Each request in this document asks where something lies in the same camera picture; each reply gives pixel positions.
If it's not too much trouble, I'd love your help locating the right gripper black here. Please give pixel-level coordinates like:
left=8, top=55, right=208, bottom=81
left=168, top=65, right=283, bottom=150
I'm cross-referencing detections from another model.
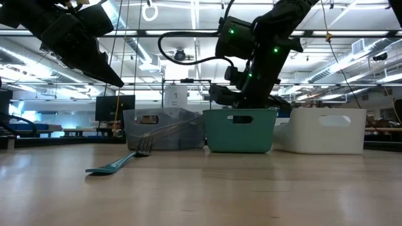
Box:
left=208, top=30, right=305, bottom=114

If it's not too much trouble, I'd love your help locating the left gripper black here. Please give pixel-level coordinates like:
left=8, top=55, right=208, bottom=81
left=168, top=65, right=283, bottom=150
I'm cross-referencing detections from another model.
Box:
left=18, top=0, right=125, bottom=89

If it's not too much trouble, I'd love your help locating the black fork teal handle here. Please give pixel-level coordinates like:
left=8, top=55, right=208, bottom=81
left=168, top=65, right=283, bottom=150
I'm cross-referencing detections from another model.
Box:
left=85, top=134, right=154, bottom=175

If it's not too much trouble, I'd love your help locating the black computer monitor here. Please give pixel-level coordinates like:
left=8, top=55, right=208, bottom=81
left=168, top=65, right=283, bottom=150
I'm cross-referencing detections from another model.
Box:
left=95, top=95, right=136, bottom=122

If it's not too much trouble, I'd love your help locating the teal plastic bin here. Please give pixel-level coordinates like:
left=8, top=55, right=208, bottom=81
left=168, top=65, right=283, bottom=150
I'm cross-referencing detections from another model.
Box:
left=202, top=108, right=278, bottom=154

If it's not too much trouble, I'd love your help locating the wooden background table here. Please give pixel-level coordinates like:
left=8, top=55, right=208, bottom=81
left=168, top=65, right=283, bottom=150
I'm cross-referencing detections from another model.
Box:
left=12, top=127, right=104, bottom=139

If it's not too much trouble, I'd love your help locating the white plastic bin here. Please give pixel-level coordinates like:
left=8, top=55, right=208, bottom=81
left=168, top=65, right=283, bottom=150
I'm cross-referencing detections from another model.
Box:
left=272, top=107, right=368, bottom=155

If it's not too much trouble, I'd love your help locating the white paper sign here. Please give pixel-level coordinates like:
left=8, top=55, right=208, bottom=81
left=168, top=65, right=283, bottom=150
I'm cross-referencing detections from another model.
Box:
left=164, top=84, right=189, bottom=109

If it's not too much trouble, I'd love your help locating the grey translucent plastic bin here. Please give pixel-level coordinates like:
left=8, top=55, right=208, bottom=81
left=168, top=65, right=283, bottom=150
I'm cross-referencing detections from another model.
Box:
left=122, top=107, right=207, bottom=151

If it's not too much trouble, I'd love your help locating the black cabinet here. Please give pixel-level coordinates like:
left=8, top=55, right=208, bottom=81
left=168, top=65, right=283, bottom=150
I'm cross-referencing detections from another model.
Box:
left=0, top=89, right=13, bottom=116

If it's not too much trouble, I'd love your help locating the yellow hanging cable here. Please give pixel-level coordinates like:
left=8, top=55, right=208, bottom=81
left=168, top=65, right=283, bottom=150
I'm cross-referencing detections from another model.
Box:
left=112, top=0, right=131, bottom=134

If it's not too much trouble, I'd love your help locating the black hanging cable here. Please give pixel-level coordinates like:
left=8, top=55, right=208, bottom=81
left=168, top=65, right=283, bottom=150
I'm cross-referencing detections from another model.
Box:
left=133, top=0, right=142, bottom=95
left=103, top=0, right=123, bottom=95

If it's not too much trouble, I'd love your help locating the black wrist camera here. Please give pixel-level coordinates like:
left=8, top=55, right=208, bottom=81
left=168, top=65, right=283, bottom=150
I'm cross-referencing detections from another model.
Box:
left=214, top=15, right=258, bottom=61

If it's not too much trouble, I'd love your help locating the black metal stand frame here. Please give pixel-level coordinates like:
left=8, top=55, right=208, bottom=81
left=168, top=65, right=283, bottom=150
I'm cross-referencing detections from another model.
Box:
left=161, top=78, right=213, bottom=110

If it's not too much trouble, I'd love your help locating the white cable ring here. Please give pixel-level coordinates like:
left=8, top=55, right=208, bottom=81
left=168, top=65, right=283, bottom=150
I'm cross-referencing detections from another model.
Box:
left=141, top=3, right=160, bottom=23

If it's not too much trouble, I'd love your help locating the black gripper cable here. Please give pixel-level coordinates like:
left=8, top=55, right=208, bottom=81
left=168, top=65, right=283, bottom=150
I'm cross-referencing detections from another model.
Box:
left=157, top=0, right=237, bottom=68

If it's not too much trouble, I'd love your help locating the black ceiling-mounted camera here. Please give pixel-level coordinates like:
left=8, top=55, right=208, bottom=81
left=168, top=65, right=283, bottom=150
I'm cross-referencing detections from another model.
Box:
left=173, top=48, right=187, bottom=62

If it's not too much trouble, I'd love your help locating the black curved hose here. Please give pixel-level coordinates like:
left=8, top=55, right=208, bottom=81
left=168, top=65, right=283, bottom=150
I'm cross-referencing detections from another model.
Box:
left=0, top=112, right=38, bottom=139

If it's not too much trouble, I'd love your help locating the black cable with yellow tie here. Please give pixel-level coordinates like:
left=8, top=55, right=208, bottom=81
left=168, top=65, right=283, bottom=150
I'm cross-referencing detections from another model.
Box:
left=319, top=0, right=362, bottom=109

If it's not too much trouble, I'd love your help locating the silver ventilation duct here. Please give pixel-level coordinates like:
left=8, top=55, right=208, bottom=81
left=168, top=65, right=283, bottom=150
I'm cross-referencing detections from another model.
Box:
left=307, top=37, right=402, bottom=84

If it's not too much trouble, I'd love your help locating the black overhead frame bar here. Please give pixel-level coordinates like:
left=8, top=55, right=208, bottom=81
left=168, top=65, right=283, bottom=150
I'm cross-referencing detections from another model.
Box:
left=0, top=29, right=402, bottom=39

